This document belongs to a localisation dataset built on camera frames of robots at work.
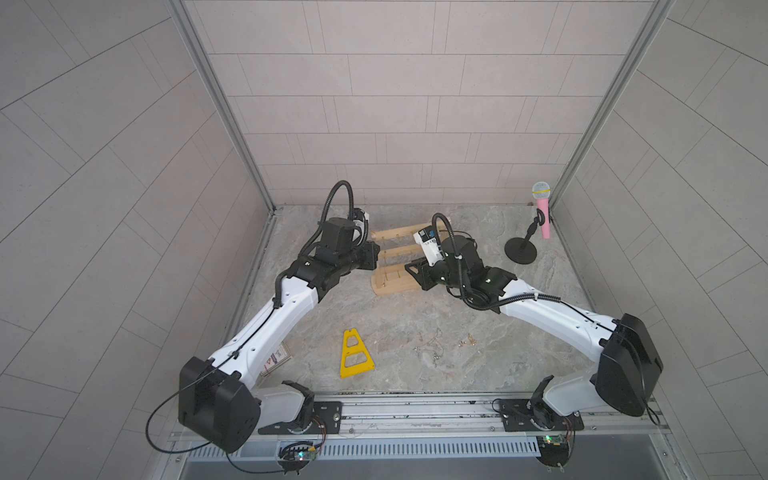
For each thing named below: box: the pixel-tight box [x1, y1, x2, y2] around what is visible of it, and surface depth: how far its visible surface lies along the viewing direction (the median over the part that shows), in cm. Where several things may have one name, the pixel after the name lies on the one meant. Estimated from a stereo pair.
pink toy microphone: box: [532, 181, 551, 239], surface depth 88 cm
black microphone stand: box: [504, 208, 545, 265], surface depth 104 cm
